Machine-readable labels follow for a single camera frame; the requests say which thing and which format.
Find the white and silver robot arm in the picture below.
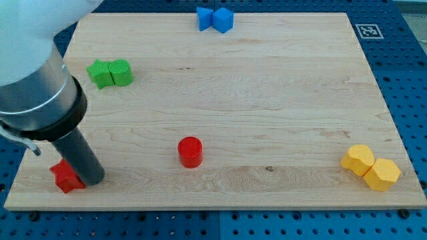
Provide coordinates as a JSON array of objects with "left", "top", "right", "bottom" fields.
[{"left": 1, "top": 0, "right": 102, "bottom": 142}]

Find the green star block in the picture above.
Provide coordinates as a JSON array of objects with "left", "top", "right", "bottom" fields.
[{"left": 86, "top": 59, "right": 115, "bottom": 89}]

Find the red star block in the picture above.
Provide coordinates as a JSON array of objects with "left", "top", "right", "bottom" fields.
[{"left": 49, "top": 159, "right": 85, "bottom": 193}]

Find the wooden board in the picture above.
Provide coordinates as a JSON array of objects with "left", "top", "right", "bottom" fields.
[{"left": 4, "top": 13, "right": 426, "bottom": 211}]

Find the red cylinder block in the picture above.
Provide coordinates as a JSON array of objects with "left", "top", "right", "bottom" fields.
[{"left": 177, "top": 136, "right": 203, "bottom": 168}]

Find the blue cube block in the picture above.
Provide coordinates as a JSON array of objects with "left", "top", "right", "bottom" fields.
[{"left": 213, "top": 7, "right": 234, "bottom": 33}]

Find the blue triangle block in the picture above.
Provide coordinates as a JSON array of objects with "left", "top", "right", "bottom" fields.
[{"left": 196, "top": 7, "right": 214, "bottom": 31}]

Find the green cylinder block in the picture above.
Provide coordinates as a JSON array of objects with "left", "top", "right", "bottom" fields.
[{"left": 109, "top": 59, "right": 134, "bottom": 87}]

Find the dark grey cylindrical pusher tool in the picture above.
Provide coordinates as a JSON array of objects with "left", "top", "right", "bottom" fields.
[{"left": 51, "top": 127, "right": 105, "bottom": 186}]

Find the yellow heart block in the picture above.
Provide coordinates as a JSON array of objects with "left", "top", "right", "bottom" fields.
[{"left": 340, "top": 144, "right": 375, "bottom": 177}]

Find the yellow hexagon block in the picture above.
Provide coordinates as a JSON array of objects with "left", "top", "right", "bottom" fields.
[{"left": 363, "top": 158, "right": 401, "bottom": 191}]

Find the white fiducial marker tag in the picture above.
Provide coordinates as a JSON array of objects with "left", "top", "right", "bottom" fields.
[{"left": 356, "top": 23, "right": 384, "bottom": 39}]

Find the grey cable at arm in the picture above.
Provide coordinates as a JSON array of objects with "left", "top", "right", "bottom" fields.
[{"left": 0, "top": 123, "right": 42, "bottom": 157}]

